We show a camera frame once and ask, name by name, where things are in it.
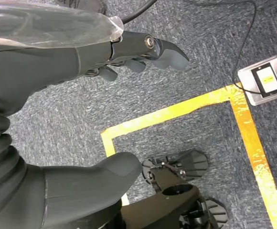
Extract clear plastic film cover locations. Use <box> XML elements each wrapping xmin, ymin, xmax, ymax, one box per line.
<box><xmin>0</xmin><ymin>1</ymin><xmax>124</xmax><ymax>49</ymax></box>

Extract yellow floor tape strip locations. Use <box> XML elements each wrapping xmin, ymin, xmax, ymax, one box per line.
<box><xmin>101</xmin><ymin>131</ymin><xmax>130</xmax><ymax>207</ymax></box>
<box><xmin>229</xmin><ymin>83</ymin><xmax>277</xmax><ymax>229</ymax></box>
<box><xmin>100</xmin><ymin>83</ymin><xmax>243</xmax><ymax>143</ymax></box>

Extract ribbed grey left arm sleeve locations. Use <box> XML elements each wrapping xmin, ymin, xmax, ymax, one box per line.
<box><xmin>0</xmin><ymin>104</ymin><xmax>45</xmax><ymax>229</ymax></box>

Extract black ribbed robot foot plate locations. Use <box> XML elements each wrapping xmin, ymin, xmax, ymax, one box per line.
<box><xmin>180</xmin><ymin>197</ymin><xmax>229</xmax><ymax>229</ymax></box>
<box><xmin>142</xmin><ymin>149</ymin><xmax>210</xmax><ymax>192</ymax></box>

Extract metal floor socket box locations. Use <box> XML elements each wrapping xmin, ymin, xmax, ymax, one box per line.
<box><xmin>238</xmin><ymin>54</ymin><xmax>277</xmax><ymax>107</ymax></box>

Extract thick black cable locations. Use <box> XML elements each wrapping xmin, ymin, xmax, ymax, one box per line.
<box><xmin>120</xmin><ymin>0</ymin><xmax>158</xmax><ymax>25</ymax></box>

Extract thin black cable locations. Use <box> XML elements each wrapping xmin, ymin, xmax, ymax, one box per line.
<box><xmin>184</xmin><ymin>0</ymin><xmax>277</xmax><ymax>95</ymax></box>

